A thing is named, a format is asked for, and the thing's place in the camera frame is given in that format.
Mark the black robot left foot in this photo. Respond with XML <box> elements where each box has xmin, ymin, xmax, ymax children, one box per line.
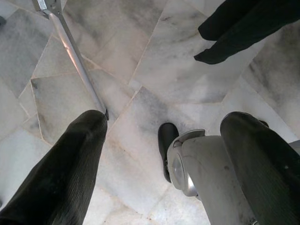
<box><xmin>157</xmin><ymin>122</ymin><xmax>180</xmax><ymax>184</ymax></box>

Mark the silver metal clothes rack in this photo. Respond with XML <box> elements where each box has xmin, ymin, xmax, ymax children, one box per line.
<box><xmin>32</xmin><ymin>0</ymin><xmax>110</xmax><ymax>120</ymax></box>

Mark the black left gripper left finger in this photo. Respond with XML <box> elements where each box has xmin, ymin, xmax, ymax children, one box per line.
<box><xmin>0</xmin><ymin>109</ymin><xmax>108</xmax><ymax>225</ymax></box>

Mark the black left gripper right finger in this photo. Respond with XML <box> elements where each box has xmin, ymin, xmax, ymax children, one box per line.
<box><xmin>219</xmin><ymin>111</ymin><xmax>300</xmax><ymax>225</ymax></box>

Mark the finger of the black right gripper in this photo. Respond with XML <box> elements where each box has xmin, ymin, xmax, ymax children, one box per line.
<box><xmin>198</xmin><ymin>0</ymin><xmax>263</xmax><ymax>42</ymax></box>
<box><xmin>194</xmin><ymin>0</ymin><xmax>300</xmax><ymax>65</ymax></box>

